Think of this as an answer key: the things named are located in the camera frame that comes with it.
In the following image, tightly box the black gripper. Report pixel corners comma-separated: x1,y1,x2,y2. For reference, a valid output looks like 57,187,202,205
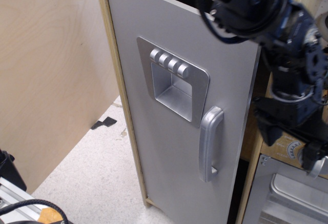
252,91,327,170

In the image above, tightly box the silver fridge door handle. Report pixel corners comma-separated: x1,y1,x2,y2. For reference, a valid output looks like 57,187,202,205
198,106,224,182

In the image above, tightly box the grey toy fridge door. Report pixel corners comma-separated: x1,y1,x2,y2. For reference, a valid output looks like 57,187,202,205
108,0,259,223

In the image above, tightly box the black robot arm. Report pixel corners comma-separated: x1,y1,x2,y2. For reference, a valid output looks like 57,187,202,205
197,0,327,171

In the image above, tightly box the silver oven knob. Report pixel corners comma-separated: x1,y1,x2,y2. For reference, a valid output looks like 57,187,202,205
297,148,327,179

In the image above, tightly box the grey oven door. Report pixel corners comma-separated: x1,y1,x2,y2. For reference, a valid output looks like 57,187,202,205
242,155,327,223

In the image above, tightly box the silver dispenser panel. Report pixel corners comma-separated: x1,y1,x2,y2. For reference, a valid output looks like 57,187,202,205
136,37,210,128

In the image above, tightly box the white speckled stove top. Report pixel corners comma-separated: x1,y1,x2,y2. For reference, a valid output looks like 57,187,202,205
303,0,327,41

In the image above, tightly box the black tape piece on floor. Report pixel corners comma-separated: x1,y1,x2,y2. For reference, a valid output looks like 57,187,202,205
91,117,117,130

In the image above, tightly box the light plywood board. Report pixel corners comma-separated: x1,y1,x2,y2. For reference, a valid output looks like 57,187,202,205
1,0,118,193

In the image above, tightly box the orange tape piece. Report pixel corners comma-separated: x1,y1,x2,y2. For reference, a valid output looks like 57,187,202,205
37,208,63,223

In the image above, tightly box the wooden toy kitchen frame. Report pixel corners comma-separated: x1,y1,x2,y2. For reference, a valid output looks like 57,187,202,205
93,0,328,224

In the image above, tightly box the aluminium extrusion rail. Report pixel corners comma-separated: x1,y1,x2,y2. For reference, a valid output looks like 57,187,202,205
0,176,43,223

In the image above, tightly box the black braided cable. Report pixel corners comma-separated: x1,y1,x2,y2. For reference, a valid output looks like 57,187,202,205
0,199,69,224

